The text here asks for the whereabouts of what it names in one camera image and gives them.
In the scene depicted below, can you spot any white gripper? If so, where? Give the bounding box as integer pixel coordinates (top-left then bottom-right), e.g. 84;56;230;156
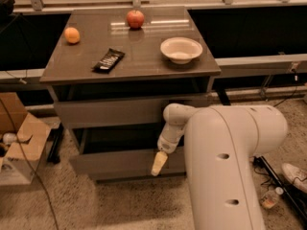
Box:
151;125;185;176

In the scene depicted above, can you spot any grey drawer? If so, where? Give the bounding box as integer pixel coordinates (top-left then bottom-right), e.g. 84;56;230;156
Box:
69;126;188;177
54;94;211;129

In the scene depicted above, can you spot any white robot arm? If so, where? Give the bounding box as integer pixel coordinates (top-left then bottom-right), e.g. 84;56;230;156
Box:
152;103;288;230

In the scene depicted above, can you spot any grey drawer cabinet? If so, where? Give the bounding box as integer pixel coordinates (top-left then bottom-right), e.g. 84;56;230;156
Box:
39;5;223;184

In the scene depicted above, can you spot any grey top drawer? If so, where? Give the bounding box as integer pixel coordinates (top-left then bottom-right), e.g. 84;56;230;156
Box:
54;94;211;129

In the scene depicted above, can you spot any black stand foot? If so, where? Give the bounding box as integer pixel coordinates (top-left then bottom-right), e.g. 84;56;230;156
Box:
47;124;64;164

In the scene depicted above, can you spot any white paper bowl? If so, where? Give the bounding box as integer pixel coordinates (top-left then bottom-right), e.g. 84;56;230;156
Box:
160;37;202;64

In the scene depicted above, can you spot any black snack bar wrapper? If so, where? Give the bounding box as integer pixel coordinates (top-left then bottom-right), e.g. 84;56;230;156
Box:
92;48;125;73

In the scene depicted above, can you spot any plastic water bottle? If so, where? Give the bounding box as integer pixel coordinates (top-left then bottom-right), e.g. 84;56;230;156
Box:
260;187;284;209

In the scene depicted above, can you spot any white sneaker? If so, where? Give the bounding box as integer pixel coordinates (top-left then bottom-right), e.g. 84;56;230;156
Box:
281;163;307;194

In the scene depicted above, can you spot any brown cardboard box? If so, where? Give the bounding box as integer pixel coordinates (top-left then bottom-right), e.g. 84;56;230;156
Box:
0;92;51;186

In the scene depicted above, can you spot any red apple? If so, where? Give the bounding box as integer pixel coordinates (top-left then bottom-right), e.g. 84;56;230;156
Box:
126;10;145;30

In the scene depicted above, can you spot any orange fruit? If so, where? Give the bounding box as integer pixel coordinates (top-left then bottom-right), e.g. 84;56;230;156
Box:
64;27;80;44

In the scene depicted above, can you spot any black floor rail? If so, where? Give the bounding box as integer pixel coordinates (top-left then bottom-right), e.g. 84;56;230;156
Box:
252;156;307;229

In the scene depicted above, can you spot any black floor cable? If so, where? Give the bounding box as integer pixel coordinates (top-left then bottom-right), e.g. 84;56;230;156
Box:
0;99;60;230

